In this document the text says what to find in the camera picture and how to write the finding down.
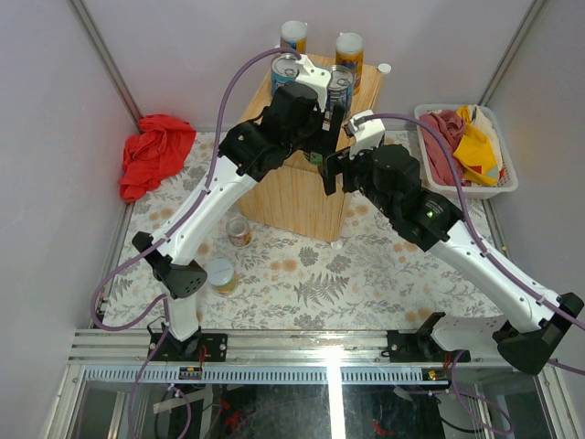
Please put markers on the white plastic basket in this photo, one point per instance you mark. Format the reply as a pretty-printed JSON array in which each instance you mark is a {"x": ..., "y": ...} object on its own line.
[{"x": 508, "y": 181}]

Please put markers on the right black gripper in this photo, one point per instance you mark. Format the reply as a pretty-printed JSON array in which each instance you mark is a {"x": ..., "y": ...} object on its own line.
[{"x": 330, "y": 167}]

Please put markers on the aluminium mounting rail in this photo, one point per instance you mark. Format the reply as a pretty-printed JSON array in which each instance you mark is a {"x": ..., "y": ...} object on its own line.
[{"x": 261, "y": 347}]

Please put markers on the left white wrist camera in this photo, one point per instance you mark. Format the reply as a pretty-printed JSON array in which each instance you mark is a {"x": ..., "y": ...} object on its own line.
[{"x": 318, "y": 79}]

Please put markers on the tall yellow congee can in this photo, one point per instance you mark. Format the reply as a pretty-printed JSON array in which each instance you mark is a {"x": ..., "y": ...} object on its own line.
[{"x": 349, "y": 52}]

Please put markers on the wooden grain cabinet box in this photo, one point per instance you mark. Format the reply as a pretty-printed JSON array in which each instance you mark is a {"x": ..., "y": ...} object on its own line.
[{"x": 292, "y": 197}]

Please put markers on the dark blue soup can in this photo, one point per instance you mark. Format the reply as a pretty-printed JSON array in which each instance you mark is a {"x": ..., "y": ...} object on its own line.
[{"x": 340, "y": 88}]

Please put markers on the small green white-lid can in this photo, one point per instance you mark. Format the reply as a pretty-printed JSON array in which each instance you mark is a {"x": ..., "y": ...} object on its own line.
[{"x": 314, "y": 158}]

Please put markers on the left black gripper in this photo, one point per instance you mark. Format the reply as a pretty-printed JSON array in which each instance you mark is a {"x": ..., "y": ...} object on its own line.
[{"x": 321, "y": 137}]

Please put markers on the short yellow silver-top can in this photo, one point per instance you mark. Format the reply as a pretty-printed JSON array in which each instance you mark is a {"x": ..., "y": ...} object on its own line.
[{"x": 221, "y": 276}]

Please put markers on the red crumpled cloth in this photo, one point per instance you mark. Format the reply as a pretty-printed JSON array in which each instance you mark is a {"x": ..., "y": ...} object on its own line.
[{"x": 159, "y": 151}]

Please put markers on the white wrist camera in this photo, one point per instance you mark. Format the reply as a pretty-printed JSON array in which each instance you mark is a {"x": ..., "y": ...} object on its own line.
[
  {"x": 318, "y": 79},
  {"x": 367, "y": 130}
]

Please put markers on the Progresso chicken noodle can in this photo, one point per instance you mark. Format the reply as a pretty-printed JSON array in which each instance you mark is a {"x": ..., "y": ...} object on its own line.
[{"x": 283, "y": 70}]

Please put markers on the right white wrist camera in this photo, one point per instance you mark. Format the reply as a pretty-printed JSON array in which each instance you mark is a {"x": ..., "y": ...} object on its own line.
[{"x": 367, "y": 130}]

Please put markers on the white corner connector back-right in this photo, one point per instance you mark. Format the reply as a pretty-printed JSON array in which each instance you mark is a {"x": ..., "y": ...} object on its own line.
[{"x": 384, "y": 68}]

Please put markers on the white cloth in basket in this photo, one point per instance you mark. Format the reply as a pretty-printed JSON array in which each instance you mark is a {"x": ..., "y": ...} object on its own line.
[{"x": 482, "y": 123}]

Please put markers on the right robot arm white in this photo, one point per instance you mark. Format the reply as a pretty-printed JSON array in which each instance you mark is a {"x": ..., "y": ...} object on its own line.
[{"x": 534, "y": 318}]

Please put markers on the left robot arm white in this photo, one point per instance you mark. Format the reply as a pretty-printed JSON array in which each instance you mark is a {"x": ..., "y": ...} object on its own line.
[{"x": 244, "y": 159}]

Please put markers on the fruit can silver bottom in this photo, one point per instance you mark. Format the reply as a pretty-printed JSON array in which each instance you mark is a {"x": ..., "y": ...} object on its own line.
[{"x": 238, "y": 231}]

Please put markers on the yellow cloth in basket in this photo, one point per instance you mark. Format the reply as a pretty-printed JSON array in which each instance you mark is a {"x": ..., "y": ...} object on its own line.
[{"x": 475, "y": 153}]

